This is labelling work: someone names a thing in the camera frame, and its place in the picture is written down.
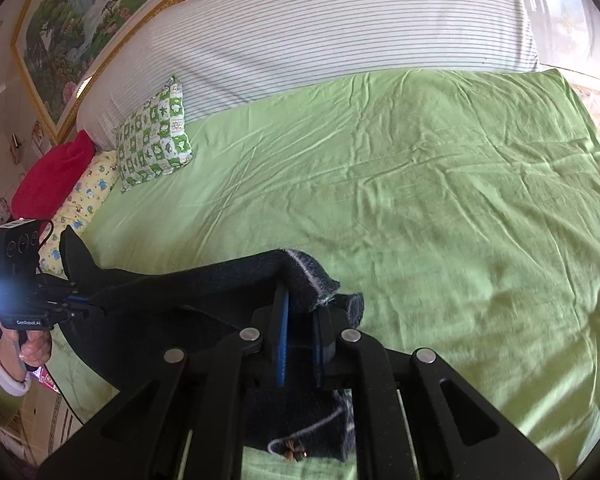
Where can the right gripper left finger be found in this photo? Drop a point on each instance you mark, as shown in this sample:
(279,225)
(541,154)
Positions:
(272,321)

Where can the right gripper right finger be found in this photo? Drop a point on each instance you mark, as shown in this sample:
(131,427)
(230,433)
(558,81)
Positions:
(338,362)

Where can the black knit pants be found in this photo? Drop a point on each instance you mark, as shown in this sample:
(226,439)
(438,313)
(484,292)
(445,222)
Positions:
(133,317)

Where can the person's left hand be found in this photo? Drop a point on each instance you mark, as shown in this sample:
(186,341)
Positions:
(32,347)

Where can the red fuzzy blanket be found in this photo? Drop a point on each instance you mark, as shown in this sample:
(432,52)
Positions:
(51,179)

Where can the yellow cartoon print pillow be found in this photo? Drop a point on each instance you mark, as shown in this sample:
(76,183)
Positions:
(79,208)

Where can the green bed sheet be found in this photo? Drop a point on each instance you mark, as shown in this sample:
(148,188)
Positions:
(465,208)

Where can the green frog checkered pillow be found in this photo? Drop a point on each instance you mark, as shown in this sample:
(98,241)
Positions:
(152,141)

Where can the gold framed landscape painting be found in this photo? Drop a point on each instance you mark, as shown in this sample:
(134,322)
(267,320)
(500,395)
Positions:
(62,46)

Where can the white striped duvet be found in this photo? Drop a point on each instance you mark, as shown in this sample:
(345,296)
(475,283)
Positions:
(231,52)

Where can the black camera box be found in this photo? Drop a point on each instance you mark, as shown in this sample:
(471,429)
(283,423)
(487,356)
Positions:
(19,246)

